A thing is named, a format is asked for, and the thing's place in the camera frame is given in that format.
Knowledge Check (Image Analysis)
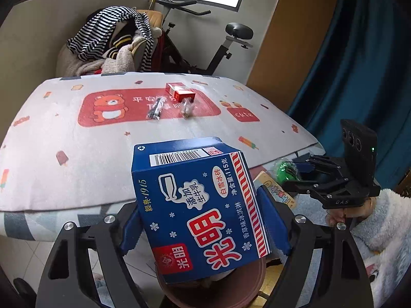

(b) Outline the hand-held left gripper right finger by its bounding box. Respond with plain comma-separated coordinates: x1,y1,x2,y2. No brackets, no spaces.
257,185,375,308

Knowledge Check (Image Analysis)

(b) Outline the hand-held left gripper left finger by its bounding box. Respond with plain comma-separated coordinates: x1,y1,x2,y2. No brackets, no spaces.
35,201,143,308

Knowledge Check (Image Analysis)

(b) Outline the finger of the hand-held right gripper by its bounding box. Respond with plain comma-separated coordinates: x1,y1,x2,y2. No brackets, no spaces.
293,153,350,176
283,174,351,197

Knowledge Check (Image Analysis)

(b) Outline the green crinkled snack wrapper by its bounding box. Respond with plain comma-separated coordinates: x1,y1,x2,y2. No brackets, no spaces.
270,159,301,185

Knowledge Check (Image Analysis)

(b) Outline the blue ice cream box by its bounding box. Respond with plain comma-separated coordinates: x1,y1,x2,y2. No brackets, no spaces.
131,137,272,284

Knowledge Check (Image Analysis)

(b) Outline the pink waste bin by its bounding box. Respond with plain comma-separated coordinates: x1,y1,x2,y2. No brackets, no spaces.
156,255,267,308

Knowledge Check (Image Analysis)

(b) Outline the person's right forearm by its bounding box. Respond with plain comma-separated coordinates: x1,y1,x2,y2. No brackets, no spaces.
348,188,411,257

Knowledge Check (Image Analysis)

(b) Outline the person's right hand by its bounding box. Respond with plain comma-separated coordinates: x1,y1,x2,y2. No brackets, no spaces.
324,198,379,230

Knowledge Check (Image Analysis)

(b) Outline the tan printed box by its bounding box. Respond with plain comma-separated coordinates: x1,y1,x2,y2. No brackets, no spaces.
254,171,297,210

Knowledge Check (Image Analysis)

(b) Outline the bear printed table mat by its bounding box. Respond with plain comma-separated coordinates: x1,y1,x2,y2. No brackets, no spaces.
0,72,320,213

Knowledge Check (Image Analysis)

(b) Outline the blue curtain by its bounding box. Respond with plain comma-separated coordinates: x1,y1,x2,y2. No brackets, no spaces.
287,0,411,193

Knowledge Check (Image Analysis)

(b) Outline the clear crumpled wrapper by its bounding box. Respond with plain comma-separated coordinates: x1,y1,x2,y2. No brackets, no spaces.
179,98,195,120

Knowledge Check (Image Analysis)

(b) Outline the wooden wardrobe panel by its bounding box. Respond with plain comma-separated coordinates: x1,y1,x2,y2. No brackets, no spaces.
247,0,342,116

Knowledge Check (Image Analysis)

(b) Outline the small red box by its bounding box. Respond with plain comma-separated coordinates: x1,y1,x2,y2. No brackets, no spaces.
165,82,196,102

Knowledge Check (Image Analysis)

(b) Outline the black exercise bike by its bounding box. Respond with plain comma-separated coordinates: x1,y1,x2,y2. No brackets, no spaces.
146,0,254,76

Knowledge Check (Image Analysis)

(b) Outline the cream fleece garment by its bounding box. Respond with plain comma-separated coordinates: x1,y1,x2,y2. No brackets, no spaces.
56,35,151,78

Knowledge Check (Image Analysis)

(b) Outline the red garment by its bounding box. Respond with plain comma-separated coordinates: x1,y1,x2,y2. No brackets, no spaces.
154,34,168,71

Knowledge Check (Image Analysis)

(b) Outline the black yellow striped garment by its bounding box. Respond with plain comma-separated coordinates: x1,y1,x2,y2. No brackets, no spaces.
103,37,135,59

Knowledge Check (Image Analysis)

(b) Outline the navy white striped shirt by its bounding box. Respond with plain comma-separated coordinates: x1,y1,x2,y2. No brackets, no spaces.
67,6,155,73

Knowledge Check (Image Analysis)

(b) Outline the yellow chair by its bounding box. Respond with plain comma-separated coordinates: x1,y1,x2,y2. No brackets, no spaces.
139,10,165,71

